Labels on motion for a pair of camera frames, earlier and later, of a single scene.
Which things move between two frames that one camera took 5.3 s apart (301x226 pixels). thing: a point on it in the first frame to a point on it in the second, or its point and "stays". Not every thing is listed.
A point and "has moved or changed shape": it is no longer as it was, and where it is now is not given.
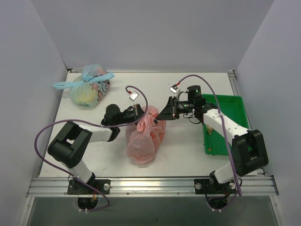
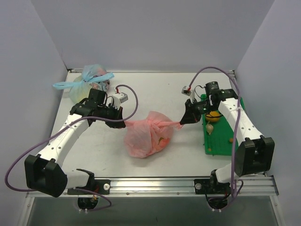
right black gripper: x=175 y=108 to x=192 y=109
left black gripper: x=138 y=112 to x=114 y=117
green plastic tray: x=234 y=106 stays
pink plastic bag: x=142 y=138 has moved or changed shape
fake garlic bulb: x=209 y=129 stays
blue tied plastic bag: x=86 y=92 stays
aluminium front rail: x=58 y=187 stays
